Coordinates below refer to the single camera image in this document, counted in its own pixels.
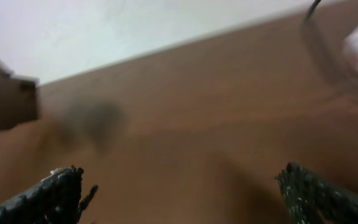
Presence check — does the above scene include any bronze Galaxy smartphone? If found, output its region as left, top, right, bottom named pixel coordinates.
left=0, top=62, right=38, bottom=130

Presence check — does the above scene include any black USB charging cable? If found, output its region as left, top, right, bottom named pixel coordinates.
left=305, top=0, right=323, bottom=20

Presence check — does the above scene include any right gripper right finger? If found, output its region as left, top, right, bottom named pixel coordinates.
left=275, top=162, right=358, bottom=224

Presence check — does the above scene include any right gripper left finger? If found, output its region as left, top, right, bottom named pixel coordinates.
left=0, top=166, right=98, bottom=224

